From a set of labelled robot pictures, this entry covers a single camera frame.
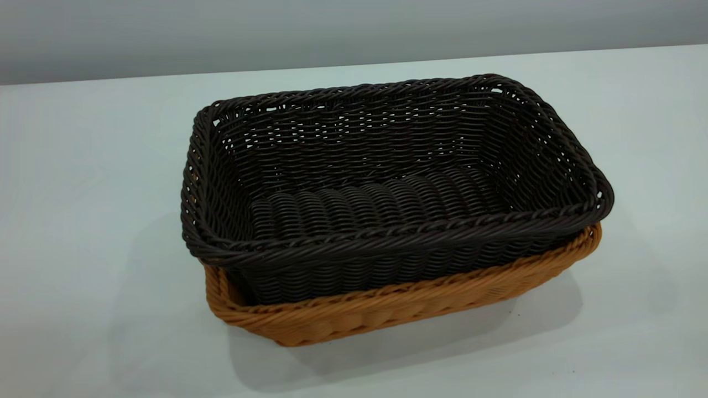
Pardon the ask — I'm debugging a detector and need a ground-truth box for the dark brown wicker basket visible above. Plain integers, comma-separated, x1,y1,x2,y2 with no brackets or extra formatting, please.
181,74,615,306

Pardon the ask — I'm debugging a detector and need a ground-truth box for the light brown wicker basket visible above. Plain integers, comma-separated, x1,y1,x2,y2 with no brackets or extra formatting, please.
204,223,602,347

